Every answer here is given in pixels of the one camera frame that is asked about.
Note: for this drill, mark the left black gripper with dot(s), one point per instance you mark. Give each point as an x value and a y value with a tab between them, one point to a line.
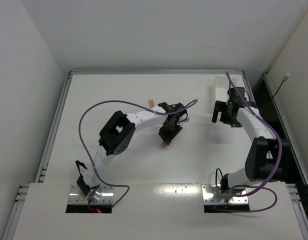
169	132

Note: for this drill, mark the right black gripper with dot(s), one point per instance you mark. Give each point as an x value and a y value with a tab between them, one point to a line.
221	110

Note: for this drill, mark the wood block four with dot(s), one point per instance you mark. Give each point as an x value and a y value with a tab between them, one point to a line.
164	145

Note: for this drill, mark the wood block three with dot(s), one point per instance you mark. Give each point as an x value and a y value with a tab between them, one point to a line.
151	103

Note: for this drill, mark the white plastic box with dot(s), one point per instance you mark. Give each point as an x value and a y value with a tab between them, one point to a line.
219	91

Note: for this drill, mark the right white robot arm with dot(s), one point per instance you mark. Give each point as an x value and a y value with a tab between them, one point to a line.
268	151

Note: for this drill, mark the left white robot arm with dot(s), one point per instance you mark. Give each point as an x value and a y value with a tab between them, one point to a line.
117	133

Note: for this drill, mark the white front cover panel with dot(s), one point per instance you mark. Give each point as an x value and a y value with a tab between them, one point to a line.
156	212

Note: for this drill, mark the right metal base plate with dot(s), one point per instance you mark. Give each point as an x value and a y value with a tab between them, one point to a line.
212	196

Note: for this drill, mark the metal base plate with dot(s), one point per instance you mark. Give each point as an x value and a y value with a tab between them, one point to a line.
212	196
102	195

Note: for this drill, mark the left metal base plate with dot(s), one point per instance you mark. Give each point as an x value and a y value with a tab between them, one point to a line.
102	195

